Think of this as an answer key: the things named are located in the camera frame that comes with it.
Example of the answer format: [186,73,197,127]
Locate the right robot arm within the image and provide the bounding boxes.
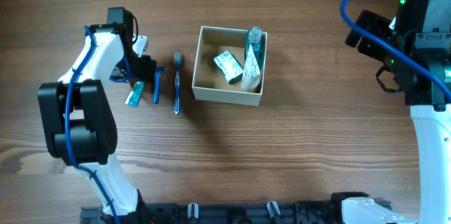
[340,0,450,223]

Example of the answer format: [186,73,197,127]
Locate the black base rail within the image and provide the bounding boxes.
[79,201,392,224]

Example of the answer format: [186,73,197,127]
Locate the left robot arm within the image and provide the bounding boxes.
[37,7,159,223]

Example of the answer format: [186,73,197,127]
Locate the blue mouthwash bottle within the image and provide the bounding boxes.
[245,27,264,69]

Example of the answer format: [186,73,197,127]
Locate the blue disposable razor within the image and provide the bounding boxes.
[153,66,166,104]

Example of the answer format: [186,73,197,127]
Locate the green white soap bar pack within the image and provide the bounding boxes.
[214,50,243,85]

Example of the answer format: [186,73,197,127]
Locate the blue white toothbrush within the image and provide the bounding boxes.
[174,51,182,114]

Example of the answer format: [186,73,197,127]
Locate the white open cardboard box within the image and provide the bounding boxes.
[192,26,266,106]

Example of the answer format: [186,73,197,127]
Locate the teal white toothpaste tube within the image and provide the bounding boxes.
[125,81,145,107]

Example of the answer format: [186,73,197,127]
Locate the white lotion tube green leaves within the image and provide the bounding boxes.
[241,45,261,92]

